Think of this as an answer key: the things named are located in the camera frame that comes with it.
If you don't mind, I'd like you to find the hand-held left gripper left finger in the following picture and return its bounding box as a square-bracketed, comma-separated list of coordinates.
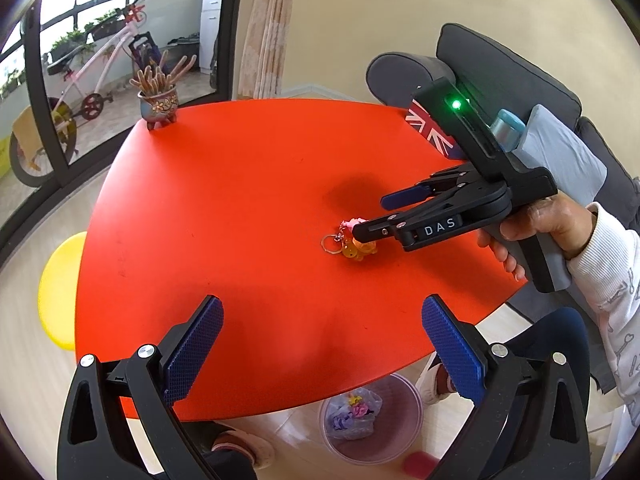
[56, 295, 224, 480]

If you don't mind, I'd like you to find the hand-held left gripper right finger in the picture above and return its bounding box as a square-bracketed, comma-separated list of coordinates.
[421, 295, 591, 480]

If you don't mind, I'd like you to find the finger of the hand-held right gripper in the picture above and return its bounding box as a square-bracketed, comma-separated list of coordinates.
[380, 164, 484, 211]
[352, 187, 504, 242]

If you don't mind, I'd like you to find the pink and yellow keychain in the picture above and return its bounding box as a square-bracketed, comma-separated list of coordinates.
[321, 217, 378, 262]

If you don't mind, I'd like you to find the pink plastic trash bin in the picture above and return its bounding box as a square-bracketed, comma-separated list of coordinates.
[320, 372, 425, 466]

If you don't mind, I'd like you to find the purple paper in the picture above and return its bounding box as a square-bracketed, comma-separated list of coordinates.
[332, 407, 358, 431]

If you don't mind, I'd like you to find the clear plastic bag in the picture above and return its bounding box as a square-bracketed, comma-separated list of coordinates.
[325, 387, 383, 441]

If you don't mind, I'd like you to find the person's right forearm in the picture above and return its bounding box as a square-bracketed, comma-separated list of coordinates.
[565, 202, 640, 421]

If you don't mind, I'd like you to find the person's right hand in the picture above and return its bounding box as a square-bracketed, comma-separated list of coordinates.
[477, 194, 598, 282]

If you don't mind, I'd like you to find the person's right slipper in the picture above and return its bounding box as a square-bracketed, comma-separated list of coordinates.
[415, 355, 463, 405]

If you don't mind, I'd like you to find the person's slipper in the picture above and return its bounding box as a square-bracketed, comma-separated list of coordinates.
[415, 355, 463, 405]
[212, 427, 276, 468]

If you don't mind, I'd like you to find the silver and teal flask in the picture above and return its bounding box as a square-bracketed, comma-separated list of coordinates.
[489, 109, 527, 153]

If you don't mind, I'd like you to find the flag print tissue box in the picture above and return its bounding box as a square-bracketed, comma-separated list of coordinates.
[404, 100, 468, 160]

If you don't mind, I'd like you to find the dark grey sofa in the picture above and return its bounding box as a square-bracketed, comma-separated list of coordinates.
[365, 22, 640, 326]

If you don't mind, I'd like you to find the grey blue cushion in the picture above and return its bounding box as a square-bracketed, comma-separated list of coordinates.
[517, 104, 608, 206]

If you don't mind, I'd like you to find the person's left slipper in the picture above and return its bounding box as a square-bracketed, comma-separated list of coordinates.
[212, 427, 276, 468]

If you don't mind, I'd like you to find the pink block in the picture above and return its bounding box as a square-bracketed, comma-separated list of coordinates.
[404, 451, 443, 478]

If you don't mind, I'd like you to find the yellow round stool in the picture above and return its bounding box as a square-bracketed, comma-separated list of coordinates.
[37, 232, 88, 352]

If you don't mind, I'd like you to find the beige patterned curtain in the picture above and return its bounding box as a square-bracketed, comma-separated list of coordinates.
[237, 0, 297, 101]

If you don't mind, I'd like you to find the potted cactus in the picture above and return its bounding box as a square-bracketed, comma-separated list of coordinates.
[129, 52, 198, 132]

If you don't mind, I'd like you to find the white cabinet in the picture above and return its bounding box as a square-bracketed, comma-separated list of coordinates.
[198, 0, 223, 75]

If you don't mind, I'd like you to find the black basket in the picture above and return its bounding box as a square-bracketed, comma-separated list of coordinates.
[162, 34, 201, 68]

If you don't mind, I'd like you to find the white and pink bicycle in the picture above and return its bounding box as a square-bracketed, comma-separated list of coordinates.
[7, 0, 168, 188]

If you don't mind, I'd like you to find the tan cardboard box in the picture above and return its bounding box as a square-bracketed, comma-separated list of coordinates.
[10, 110, 78, 173]

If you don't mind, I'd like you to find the balcony planter with plants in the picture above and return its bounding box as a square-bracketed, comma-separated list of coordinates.
[85, 10, 126, 41]
[47, 30, 96, 63]

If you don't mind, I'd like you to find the black sliding door frame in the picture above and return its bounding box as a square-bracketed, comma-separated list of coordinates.
[0, 0, 248, 261]

